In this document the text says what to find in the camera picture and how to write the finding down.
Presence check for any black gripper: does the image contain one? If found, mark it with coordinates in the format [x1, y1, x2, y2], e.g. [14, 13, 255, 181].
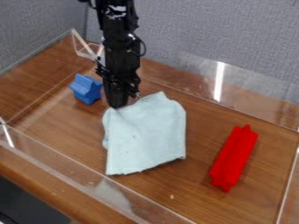
[96, 57, 142, 109]

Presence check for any clear acrylic back barrier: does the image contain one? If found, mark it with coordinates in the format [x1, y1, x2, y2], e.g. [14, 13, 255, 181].
[138, 52, 299, 132]

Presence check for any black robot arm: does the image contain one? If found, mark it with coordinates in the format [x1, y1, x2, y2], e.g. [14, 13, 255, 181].
[79, 0, 146, 109]

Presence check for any clear acrylic right barrier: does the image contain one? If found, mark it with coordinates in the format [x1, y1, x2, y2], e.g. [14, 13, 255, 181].
[275, 146, 299, 224]

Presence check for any blue star-shaped block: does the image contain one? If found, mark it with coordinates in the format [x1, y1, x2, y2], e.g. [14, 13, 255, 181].
[70, 73, 103, 105]

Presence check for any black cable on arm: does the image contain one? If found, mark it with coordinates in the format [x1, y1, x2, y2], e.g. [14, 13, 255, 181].
[130, 32, 147, 58]

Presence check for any light blue cloth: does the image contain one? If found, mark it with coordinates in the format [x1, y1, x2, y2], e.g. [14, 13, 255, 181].
[103, 92, 187, 175]

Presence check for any red object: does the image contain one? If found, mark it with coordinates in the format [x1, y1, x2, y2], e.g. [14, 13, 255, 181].
[210, 125, 258, 193]

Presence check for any clear acrylic corner bracket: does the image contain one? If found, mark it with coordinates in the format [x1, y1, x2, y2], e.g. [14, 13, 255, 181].
[71, 29, 104, 60]

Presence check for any clear acrylic front barrier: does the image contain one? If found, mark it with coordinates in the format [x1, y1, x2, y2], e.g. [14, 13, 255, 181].
[0, 118, 195, 224]

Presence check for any clear acrylic barrier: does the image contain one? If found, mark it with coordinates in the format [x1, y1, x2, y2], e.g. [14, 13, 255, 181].
[275, 146, 299, 224]
[138, 52, 299, 132]
[0, 118, 195, 224]

